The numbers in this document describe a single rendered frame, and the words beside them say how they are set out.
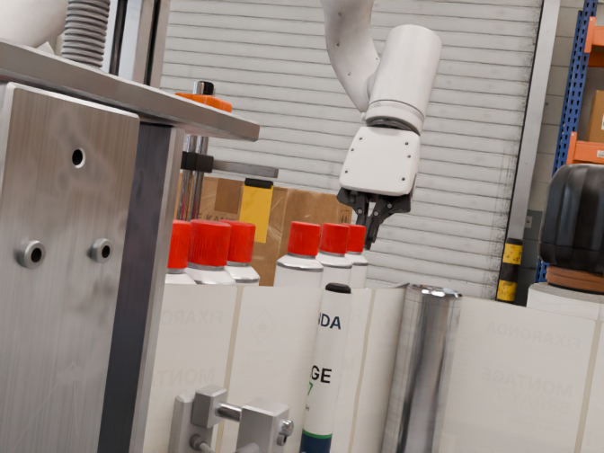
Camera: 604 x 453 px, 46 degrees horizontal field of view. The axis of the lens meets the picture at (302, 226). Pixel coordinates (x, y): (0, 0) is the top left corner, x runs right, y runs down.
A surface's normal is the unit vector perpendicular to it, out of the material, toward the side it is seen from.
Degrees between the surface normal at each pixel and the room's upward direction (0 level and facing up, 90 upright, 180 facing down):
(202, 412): 90
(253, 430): 90
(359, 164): 68
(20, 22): 88
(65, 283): 90
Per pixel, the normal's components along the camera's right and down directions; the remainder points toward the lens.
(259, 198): -0.37, 0.00
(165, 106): 0.92, 0.15
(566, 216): -0.77, -0.07
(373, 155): -0.30, -0.35
